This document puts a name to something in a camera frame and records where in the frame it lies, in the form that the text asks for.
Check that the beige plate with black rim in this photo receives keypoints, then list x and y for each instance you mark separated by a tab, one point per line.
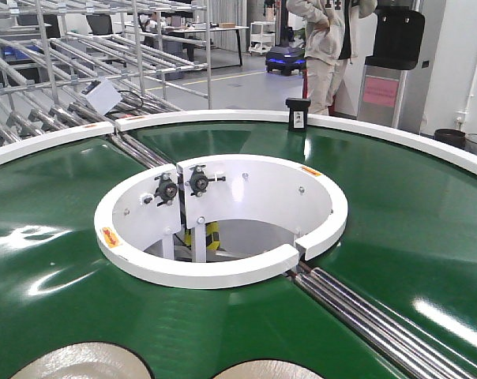
87	360

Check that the white inner ring guard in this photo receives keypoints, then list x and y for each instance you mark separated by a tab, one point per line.
220	221

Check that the black sensor box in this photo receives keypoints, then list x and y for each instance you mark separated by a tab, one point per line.
298	112

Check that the metal roller rack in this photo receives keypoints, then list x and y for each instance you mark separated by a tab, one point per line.
51	50

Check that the white outer conveyor rim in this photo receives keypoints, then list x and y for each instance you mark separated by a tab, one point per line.
39	143

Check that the person in beige clothes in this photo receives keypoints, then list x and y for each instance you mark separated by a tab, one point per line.
331	37

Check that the steel conveyor rollers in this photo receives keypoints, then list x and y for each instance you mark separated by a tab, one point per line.
401	347

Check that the black mobile robot blue lights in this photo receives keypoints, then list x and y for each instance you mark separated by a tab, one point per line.
285	59

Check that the white table in background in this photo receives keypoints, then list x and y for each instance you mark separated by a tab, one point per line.
197	37

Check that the black waste bin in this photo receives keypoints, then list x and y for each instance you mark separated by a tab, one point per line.
453	137

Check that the black and silver kiosk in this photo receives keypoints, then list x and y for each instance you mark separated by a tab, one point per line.
397	44

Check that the white control box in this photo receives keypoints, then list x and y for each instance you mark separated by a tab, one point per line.
101	95

